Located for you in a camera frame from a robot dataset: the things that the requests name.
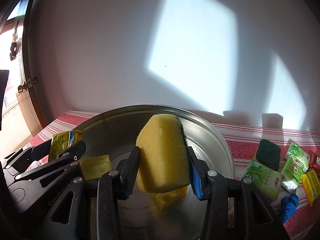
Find small green tissue pack with label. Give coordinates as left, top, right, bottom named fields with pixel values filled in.
left=280, top=156, right=308, bottom=193

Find blue cloth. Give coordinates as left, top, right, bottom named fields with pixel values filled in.
left=277, top=193, right=299, bottom=227

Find small green leaf tissue pack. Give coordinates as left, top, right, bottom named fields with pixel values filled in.
left=285, top=142, right=311, bottom=167

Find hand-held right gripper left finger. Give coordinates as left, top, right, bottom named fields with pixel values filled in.
left=45, top=145, right=141, bottom=240

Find red packet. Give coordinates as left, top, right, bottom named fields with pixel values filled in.
left=309, top=155, right=320, bottom=174

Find round metal basin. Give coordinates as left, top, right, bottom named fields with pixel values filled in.
left=71, top=104, right=234, bottom=240

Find speckled yellow sponge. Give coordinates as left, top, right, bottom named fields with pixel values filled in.
left=81, top=154, right=112, bottom=180

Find brown wooden door frame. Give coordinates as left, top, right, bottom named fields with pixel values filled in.
left=18, top=0, right=50, bottom=133

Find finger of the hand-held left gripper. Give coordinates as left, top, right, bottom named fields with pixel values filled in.
left=14, top=140, right=87, bottom=188
left=1, top=140, right=53, bottom=171

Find dark hanging ornament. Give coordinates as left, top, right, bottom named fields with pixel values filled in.
left=9, top=22, right=21, bottom=61

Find yellow packet with blue stripe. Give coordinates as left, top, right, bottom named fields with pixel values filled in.
left=49, top=130, right=85, bottom=161

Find plain yellow sponge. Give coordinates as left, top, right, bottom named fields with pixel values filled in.
left=150, top=186, right=188, bottom=211

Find red striped tablecloth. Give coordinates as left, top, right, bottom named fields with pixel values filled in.
left=0, top=110, right=320, bottom=240

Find yellow sponge with dark green pad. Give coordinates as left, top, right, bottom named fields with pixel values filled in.
left=253, top=139, right=281, bottom=171

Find yellow printed packet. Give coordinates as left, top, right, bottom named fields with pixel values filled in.
left=301, top=169, right=320, bottom=207

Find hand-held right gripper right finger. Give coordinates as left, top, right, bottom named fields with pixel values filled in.
left=186, top=145, right=291, bottom=240

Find large green tissue pack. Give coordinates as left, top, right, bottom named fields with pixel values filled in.
left=242, top=159, right=283, bottom=200

